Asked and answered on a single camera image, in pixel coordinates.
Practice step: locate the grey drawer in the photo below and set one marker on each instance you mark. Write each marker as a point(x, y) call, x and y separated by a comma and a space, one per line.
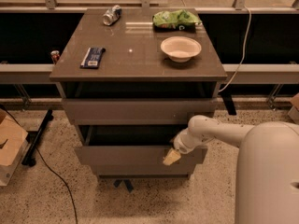
point(134, 151)
point(136, 112)

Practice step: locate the metal window railing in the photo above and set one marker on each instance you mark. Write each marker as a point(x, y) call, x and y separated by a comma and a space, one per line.
point(28, 72)

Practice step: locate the cardboard box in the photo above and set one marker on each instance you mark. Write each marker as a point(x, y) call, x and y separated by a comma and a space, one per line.
point(12, 145)
point(294, 111)

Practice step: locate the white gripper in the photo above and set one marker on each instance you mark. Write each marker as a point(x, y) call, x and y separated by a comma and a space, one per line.
point(179, 144)

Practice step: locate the black metal stand leg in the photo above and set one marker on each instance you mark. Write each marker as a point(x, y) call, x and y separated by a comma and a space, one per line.
point(28, 159)

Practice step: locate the silver blue soda can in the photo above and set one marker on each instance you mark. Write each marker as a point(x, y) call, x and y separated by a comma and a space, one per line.
point(112, 15)

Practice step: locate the red soda can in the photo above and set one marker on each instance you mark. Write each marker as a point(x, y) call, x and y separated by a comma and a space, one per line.
point(55, 55)

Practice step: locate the cardboard box right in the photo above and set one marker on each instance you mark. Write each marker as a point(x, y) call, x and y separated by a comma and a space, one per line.
point(294, 111)

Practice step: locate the green chip bag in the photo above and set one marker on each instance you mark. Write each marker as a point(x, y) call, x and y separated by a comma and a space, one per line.
point(175, 20)

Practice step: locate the white paper bowl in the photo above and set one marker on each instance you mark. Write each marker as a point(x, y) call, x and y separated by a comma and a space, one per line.
point(180, 49)

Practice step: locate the grey drawer cabinet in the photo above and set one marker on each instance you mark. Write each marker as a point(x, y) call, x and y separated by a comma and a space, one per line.
point(92, 33)

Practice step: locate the grey top drawer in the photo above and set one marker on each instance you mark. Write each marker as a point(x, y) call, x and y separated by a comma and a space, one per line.
point(136, 112)

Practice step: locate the cardboard box left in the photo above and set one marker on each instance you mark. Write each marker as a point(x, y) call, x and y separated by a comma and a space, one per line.
point(12, 145)

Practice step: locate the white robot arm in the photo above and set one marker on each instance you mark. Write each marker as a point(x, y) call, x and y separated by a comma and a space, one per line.
point(267, 168)

